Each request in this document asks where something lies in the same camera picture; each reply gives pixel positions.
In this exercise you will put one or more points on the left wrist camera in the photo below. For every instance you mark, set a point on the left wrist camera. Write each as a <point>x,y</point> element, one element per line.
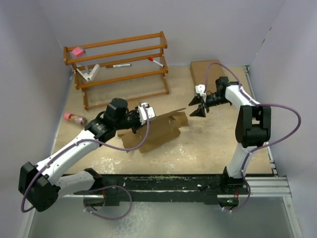
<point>146,112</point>

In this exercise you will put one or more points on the red capped marker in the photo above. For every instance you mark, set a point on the red capped marker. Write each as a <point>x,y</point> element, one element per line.
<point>156,62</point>

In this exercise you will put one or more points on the black capped white marker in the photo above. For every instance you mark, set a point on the black capped white marker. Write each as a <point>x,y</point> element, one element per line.
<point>118,65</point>

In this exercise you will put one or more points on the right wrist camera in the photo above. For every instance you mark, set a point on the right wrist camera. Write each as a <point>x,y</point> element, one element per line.
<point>200,91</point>

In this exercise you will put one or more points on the wooden rack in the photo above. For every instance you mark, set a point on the wooden rack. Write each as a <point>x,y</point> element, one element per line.
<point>141,80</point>

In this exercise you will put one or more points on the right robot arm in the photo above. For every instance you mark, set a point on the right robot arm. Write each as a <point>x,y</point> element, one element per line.
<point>253,126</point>

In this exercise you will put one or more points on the white eraser brush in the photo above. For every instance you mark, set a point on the white eraser brush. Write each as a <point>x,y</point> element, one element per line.
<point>89,75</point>

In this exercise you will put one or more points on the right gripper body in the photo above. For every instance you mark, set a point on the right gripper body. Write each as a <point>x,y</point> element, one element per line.
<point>213,100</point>

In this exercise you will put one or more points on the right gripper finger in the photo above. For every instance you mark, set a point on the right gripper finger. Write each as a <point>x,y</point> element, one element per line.
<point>196,100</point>
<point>199,112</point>

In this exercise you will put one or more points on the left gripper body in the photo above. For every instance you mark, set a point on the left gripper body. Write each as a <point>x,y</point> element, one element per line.
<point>132,121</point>

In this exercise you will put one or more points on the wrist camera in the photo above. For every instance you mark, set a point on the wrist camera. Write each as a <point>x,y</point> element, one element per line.
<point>146,112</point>
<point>200,91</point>

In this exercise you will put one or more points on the pink eraser block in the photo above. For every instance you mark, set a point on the pink eraser block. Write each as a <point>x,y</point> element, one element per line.
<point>78,52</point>

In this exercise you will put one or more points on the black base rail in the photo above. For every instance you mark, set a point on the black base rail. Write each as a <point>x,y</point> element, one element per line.
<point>209,189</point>

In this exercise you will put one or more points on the large closed cardboard box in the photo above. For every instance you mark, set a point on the large closed cardboard box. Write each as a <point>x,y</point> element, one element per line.
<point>198,73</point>

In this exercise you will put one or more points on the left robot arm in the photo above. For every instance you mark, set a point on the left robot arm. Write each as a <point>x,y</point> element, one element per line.
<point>43,183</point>

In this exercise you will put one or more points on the small pink capped bottle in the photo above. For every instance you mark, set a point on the small pink capped bottle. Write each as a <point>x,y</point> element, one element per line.
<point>79,120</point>

